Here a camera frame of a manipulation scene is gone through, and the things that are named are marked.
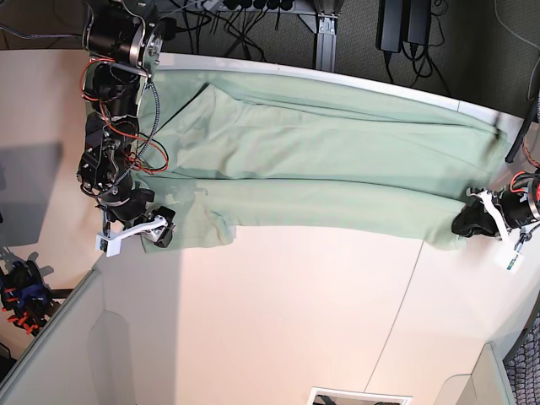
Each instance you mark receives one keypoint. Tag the black mesh chair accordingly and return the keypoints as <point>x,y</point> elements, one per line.
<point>522,363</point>

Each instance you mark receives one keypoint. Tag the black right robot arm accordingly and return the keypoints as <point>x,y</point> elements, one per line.
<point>124,40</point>

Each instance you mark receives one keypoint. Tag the white power strip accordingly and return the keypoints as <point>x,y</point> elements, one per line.
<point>285,6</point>

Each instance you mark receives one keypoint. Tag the grey partition panel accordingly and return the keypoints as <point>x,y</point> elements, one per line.
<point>108,344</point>

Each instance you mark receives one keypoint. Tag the black power adapter middle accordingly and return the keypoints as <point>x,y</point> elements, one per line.
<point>417,21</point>

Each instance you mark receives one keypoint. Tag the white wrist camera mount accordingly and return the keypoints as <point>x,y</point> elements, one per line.
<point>509,255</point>
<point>126,238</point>

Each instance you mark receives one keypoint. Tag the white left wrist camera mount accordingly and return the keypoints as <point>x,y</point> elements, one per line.
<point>509,255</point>

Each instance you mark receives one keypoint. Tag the black power adapter upper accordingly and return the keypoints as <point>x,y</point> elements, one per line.
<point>390,25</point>

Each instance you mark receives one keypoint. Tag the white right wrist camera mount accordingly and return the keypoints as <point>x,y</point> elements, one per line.
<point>126,238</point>

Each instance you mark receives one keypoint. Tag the aluminium frame leg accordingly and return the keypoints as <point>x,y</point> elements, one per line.
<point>323,22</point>

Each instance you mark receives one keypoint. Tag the blue orange clamp pile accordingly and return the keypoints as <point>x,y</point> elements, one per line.
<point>25,297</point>

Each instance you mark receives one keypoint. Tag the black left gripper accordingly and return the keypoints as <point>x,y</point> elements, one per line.
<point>518,203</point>

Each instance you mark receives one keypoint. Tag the green T-shirt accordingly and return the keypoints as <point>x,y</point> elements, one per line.
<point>250,149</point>

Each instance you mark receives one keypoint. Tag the black power adapter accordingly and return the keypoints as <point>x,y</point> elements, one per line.
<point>417,21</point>
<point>390,25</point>

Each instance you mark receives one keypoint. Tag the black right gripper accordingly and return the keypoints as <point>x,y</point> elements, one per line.
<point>137,207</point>

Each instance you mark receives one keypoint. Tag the white framed floor box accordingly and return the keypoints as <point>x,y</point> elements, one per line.
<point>324,396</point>

